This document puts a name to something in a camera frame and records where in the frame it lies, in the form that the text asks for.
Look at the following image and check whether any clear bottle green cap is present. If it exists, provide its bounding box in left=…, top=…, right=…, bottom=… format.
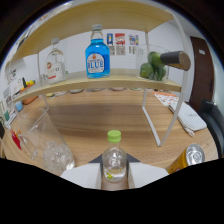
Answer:
left=101, top=129, right=128, bottom=183

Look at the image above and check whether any yellow printed drink can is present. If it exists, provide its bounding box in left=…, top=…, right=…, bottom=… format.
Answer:
left=165, top=143, right=206, bottom=175

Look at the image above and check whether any white and blue cup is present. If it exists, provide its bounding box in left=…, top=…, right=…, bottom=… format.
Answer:
left=14, top=100, right=24, bottom=113

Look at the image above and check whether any clear glass with ice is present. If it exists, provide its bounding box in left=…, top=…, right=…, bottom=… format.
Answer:
left=18, top=108, right=76, bottom=176

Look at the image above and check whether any white fabric pouch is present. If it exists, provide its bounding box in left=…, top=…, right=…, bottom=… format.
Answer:
left=168, top=101, right=208, bottom=137

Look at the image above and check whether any orange printed booklet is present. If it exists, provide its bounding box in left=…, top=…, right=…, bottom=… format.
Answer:
left=153, top=91, right=179, bottom=107

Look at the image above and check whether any black chair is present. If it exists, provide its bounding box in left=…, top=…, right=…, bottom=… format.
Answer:
left=198, top=99, right=224, bottom=158

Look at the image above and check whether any clear bottle red label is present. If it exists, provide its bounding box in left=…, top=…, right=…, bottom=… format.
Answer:
left=45, top=37, right=67, bottom=85

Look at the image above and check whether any dark brown door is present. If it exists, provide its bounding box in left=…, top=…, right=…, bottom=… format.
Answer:
left=188, top=36, right=214, bottom=113

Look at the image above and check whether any blue liquid bottle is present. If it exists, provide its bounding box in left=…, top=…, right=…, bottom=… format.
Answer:
left=84, top=23, right=111, bottom=79

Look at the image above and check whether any dark wooden muddler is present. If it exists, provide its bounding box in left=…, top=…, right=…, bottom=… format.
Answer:
left=148, top=50, right=192, bottom=72

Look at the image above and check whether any white wood two-tier rack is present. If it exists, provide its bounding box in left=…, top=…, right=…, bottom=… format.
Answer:
left=4, top=0, right=192, bottom=148

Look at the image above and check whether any multicolour wall poster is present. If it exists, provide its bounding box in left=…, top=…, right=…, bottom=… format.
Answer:
left=128, top=33, right=140, bottom=55

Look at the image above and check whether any red white wall poster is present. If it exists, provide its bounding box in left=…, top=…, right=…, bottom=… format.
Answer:
left=114, top=32, right=127, bottom=56

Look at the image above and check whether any blue yellow wall poster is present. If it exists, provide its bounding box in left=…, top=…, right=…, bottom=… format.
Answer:
left=106, top=32, right=115, bottom=56

